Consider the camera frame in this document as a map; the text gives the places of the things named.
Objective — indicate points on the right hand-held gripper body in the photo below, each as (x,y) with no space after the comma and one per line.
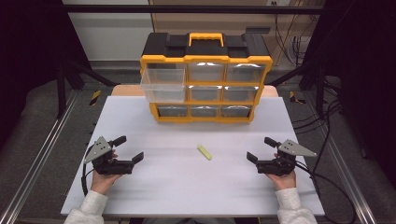
(280,166)

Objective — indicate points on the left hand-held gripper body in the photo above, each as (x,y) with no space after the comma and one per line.
(104,163)

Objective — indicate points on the small yellow-green bar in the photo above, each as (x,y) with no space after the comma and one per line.
(205,152)

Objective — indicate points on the large clear plastic drawer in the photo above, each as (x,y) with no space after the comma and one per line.
(163,85)

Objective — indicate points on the yellow black storage organizer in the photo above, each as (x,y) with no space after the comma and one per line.
(205,49)

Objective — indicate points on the person's right hand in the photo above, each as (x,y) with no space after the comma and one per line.
(285,181)

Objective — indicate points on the person's left hand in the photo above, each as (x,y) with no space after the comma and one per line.
(102,183)

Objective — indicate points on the yellow black hazard tape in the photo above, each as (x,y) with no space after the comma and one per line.
(294,98)
(95,97)

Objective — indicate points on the black metal stand legs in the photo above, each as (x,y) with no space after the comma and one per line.
(320,87)
(61,90)

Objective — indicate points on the grid of small clear drawers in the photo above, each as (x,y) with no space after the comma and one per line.
(205,92)

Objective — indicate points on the dark grey box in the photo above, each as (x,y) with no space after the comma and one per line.
(257,30)

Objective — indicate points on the black curtain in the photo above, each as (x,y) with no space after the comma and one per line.
(364,62)
(31,46)

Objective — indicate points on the aluminium floor rail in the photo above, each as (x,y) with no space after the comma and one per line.
(37,155)
(345,174)

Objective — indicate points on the white wall panel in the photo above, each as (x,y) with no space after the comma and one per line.
(109,34)

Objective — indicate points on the black metal frame bar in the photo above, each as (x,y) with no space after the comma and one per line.
(193,9)

